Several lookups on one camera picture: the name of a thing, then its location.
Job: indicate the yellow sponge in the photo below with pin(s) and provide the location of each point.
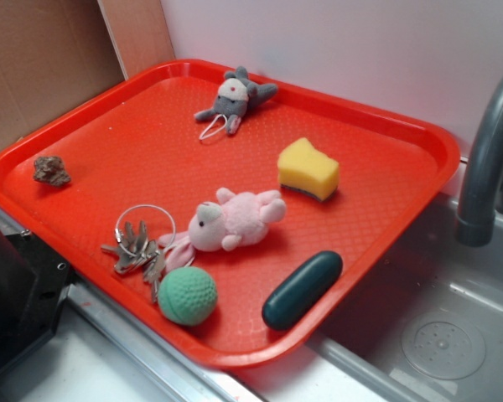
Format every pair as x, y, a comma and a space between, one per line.
302, 167

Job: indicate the red plastic tray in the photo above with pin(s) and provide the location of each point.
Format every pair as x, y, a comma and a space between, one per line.
138, 143

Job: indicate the pink plush bunny toy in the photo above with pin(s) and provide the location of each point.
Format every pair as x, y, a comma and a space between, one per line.
234, 220

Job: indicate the dark green oblong case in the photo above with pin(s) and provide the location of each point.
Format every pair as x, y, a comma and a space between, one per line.
298, 293

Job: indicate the grey plush mouse toy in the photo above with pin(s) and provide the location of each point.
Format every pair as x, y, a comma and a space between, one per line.
235, 97

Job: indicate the green dimpled ball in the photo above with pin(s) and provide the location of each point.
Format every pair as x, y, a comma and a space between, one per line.
187, 296

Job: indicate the brown rock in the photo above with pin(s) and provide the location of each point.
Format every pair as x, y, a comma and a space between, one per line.
51, 170

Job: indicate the wooden board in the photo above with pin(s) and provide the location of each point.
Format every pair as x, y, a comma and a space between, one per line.
139, 34

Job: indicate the grey plastic sink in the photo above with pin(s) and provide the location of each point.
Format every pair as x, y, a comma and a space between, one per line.
425, 324

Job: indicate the grey faucet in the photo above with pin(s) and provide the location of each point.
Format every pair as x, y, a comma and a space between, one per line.
481, 195

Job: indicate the brown cardboard panel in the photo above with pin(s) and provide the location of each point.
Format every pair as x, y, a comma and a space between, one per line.
54, 56

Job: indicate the silver keys on ring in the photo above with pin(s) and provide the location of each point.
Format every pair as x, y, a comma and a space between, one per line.
135, 250

